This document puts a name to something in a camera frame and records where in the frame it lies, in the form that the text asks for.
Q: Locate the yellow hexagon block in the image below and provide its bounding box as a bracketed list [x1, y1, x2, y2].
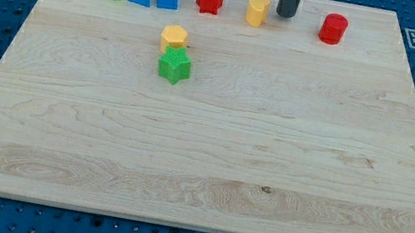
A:
[159, 24, 189, 53]

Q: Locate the green star block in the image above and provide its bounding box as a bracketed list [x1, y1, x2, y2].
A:
[158, 46, 191, 85]

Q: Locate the wooden board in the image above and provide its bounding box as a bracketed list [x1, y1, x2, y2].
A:
[0, 0, 415, 233]

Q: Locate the red cylinder block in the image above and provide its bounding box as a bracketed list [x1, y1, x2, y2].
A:
[318, 13, 349, 46]

